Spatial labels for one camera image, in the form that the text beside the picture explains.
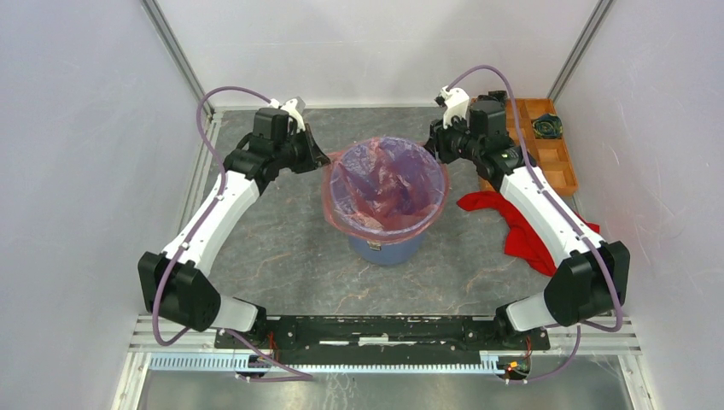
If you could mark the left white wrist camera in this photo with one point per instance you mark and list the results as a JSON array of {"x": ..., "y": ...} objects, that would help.
[{"x": 294, "y": 107}]

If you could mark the orange compartment tray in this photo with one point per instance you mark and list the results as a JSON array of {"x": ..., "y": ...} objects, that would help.
[{"x": 551, "y": 155}]

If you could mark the slotted cable duct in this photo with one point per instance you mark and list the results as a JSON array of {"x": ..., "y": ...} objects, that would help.
[{"x": 248, "y": 363}]

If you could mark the red translucent trash bag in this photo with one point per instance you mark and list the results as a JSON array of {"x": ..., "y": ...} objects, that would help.
[{"x": 387, "y": 187}]

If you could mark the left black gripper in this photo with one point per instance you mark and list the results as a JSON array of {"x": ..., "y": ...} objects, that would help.
[{"x": 314, "y": 157}]

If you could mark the blue plastic trash bin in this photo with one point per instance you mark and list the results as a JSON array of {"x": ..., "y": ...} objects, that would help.
[{"x": 384, "y": 252}]

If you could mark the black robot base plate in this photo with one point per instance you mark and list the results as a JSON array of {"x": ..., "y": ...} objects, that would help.
[{"x": 389, "y": 340}]

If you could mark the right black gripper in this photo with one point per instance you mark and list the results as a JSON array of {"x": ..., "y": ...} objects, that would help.
[{"x": 440, "y": 134}]

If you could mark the red cloth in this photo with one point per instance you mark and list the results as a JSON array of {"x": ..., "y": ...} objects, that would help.
[{"x": 522, "y": 240}]

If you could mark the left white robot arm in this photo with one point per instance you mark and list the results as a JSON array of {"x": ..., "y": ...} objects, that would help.
[{"x": 174, "y": 282}]

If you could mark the black bag roll top left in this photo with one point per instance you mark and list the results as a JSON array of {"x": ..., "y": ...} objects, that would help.
[{"x": 500, "y": 95}]

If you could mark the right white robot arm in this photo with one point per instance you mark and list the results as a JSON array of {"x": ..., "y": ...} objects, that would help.
[{"x": 591, "y": 273}]

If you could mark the dark green bag roll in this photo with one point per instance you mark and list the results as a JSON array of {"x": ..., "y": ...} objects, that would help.
[{"x": 548, "y": 126}]

